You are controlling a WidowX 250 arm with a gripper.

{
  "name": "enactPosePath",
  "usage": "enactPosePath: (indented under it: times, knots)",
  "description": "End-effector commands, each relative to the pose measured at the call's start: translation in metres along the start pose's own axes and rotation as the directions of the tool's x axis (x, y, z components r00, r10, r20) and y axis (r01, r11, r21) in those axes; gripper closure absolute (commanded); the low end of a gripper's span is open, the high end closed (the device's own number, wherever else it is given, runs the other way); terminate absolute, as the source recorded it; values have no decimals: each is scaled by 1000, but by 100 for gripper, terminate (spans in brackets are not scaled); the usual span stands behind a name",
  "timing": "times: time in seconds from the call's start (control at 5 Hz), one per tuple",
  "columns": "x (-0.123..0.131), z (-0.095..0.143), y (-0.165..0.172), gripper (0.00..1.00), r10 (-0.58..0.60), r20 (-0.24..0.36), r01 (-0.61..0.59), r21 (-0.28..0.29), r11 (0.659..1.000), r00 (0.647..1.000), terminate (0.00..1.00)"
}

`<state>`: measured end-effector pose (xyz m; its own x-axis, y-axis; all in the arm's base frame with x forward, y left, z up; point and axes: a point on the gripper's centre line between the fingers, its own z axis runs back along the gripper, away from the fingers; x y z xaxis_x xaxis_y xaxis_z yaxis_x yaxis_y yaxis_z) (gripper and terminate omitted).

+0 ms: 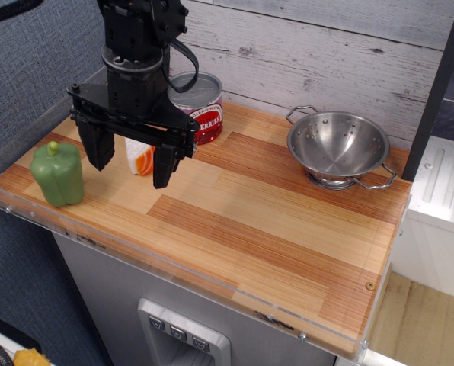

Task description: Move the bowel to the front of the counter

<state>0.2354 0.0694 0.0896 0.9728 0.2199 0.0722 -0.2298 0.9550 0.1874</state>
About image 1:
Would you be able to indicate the steel colander bowl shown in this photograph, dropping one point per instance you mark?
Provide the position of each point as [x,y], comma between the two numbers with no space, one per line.
[337,148]

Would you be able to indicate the cherries tin can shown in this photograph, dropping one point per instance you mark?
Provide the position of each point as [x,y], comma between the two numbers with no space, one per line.
[202,102]

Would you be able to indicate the dark grey upright post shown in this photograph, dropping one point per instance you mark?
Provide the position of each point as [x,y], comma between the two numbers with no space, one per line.
[431,110]

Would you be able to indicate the grey toy fridge cabinet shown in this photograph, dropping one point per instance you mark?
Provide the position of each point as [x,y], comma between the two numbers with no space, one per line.
[112,289]

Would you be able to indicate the orange white toy sushi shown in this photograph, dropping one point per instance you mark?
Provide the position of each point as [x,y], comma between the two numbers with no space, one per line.
[140,157]

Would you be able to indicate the white toy sink unit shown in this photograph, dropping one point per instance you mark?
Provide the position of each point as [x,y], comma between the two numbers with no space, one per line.
[423,250]

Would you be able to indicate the green toy bell pepper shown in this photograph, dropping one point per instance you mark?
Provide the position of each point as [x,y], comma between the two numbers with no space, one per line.
[57,169]

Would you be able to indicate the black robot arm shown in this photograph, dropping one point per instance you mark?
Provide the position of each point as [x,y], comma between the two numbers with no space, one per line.
[139,36]

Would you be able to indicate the yellow toy food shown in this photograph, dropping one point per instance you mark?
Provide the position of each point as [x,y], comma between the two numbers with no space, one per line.
[30,357]

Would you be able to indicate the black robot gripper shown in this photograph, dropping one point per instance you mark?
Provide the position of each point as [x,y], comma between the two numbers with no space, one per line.
[135,106]

